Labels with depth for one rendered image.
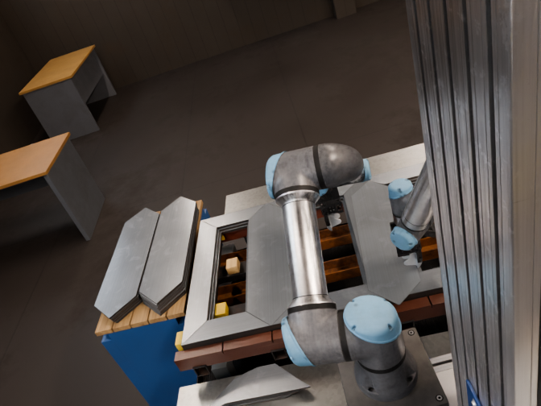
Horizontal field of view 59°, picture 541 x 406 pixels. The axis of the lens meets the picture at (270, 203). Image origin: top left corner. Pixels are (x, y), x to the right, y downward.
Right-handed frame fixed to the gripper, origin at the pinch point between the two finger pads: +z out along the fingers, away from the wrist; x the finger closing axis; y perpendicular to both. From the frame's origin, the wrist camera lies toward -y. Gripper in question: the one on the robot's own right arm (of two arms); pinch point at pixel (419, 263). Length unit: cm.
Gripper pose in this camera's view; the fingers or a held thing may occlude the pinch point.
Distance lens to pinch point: 176.9
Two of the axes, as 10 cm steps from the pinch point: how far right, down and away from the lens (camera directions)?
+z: 2.9, 7.8, 5.5
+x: 0.3, 5.7, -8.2
